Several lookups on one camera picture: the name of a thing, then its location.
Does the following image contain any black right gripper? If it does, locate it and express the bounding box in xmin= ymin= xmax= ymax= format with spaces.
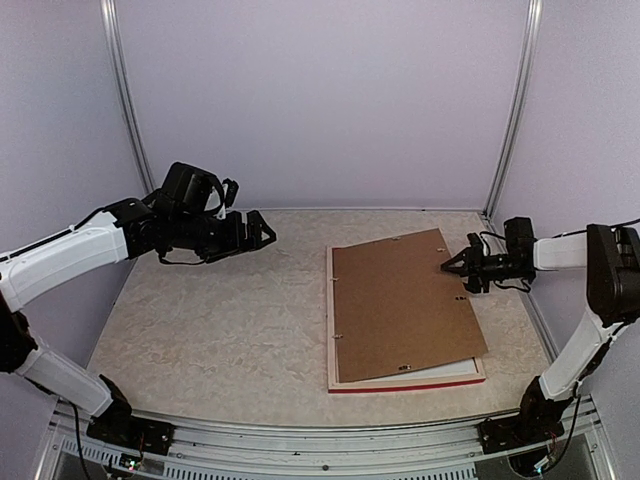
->
xmin=441 ymin=244 xmax=531 ymax=293

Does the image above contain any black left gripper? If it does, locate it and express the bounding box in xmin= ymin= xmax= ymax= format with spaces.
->
xmin=170 ymin=208 xmax=276 ymax=263

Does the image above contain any brown cardboard backing board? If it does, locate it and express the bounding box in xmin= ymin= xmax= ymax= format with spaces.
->
xmin=330 ymin=229 xmax=489 ymax=383

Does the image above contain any light wood picture frame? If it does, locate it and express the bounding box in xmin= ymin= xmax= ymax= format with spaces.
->
xmin=326 ymin=247 xmax=486 ymax=394

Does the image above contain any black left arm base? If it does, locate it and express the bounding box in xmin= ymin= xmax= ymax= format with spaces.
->
xmin=86 ymin=374 xmax=175 ymax=456

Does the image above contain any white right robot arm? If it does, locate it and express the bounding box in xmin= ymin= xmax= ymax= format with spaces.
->
xmin=440 ymin=217 xmax=639 ymax=402

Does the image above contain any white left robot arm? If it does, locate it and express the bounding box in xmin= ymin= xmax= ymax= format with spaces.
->
xmin=1 ymin=198 xmax=277 ymax=445

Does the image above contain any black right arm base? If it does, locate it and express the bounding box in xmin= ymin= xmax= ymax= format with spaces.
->
xmin=478 ymin=376 xmax=573 ymax=454

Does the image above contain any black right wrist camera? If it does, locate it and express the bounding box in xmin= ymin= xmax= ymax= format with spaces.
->
xmin=465 ymin=216 xmax=536 ymax=261

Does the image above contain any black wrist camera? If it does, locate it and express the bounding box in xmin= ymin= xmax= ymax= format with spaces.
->
xmin=465 ymin=216 xmax=536 ymax=261
xmin=155 ymin=162 xmax=239 ymax=220

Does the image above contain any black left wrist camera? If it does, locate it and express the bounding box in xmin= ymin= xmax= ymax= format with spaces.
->
xmin=155 ymin=162 xmax=239 ymax=220

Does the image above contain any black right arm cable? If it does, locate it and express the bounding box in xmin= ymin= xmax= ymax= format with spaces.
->
xmin=549 ymin=217 xmax=640 ymax=241

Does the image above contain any aluminium front rail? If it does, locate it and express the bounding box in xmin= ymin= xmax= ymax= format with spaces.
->
xmin=34 ymin=397 xmax=619 ymax=479

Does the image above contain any right aluminium corner post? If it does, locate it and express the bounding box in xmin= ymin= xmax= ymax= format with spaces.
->
xmin=483 ymin=0 xmax=543 ymax=221

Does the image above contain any aluminium corner post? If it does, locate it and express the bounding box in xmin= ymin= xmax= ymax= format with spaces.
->
xmin=100 ymin=0 xmax=156 ymax=193
xmin=483 ymin=0 xmax=543 ymax=221

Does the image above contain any left aluminium corner post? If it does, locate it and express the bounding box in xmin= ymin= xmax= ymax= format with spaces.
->
xmin=100 ymin=0 xmax=156 ymax=193

